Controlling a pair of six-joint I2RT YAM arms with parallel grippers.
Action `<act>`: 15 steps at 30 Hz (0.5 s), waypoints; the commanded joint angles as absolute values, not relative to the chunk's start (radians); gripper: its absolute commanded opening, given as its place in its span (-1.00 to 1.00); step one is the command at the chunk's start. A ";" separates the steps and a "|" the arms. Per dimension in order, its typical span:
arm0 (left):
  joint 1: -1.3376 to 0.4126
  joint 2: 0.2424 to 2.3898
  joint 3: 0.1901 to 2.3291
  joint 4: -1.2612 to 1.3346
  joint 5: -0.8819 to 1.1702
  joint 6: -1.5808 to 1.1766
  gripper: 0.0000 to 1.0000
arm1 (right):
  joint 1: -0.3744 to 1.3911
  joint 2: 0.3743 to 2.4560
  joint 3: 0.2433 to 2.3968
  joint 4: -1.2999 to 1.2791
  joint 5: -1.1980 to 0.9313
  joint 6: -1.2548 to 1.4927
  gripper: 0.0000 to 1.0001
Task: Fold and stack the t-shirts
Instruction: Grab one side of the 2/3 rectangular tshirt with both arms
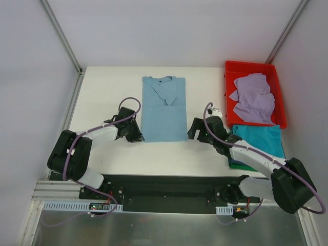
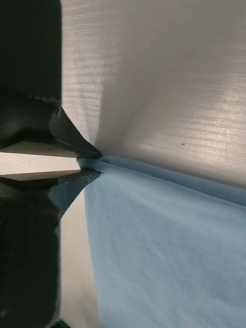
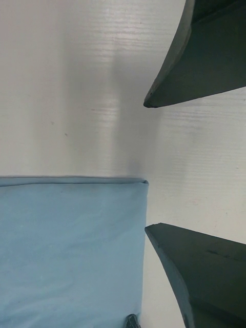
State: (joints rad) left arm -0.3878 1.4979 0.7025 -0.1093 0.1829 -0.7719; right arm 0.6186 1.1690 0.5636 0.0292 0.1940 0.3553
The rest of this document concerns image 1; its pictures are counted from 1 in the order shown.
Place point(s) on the green folded t-shirt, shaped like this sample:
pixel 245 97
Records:
pixel 245 167

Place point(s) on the left aluminium frame post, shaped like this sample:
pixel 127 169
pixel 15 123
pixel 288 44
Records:
pixel 60 35

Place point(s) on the aluminium frame post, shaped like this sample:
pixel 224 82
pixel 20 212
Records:
pixel 291 24
pixel 60 35

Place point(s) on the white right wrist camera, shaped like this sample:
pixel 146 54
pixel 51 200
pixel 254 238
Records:
pixel 212 111

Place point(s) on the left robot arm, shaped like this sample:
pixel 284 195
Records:
pixel 71 153

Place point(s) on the dark blue folded t-shirt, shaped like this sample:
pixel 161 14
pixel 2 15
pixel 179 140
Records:
pixel 235 162

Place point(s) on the lavender t-shirt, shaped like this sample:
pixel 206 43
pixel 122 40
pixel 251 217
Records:
pixel 254 101

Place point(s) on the red plastic bin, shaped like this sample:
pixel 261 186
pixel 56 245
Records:
pixel 237 69

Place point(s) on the white cable duct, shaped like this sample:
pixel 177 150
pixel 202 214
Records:
pixel 69 206
pixel 230 210

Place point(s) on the right white cable duct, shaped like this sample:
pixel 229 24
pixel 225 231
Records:
pixel 230 210

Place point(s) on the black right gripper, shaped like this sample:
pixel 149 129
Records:
pixel 199 128

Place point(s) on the right aluminium frame post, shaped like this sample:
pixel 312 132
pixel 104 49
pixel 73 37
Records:
pixel 291 24

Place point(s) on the teal folded t-shirt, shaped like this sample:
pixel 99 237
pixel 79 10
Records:
pixel 267 139

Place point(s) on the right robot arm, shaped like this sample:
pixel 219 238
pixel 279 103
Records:
pixel 290 184

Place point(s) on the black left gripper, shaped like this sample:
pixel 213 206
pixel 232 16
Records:
pixel 134 131

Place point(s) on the light blue printed t-shirt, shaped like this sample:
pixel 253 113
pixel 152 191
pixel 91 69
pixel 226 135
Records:
pixel 164 116

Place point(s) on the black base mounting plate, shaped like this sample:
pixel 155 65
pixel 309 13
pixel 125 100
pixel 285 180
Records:
pixel 174 205

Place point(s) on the left white cable duct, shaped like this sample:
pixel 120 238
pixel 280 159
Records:
pixel 69 206

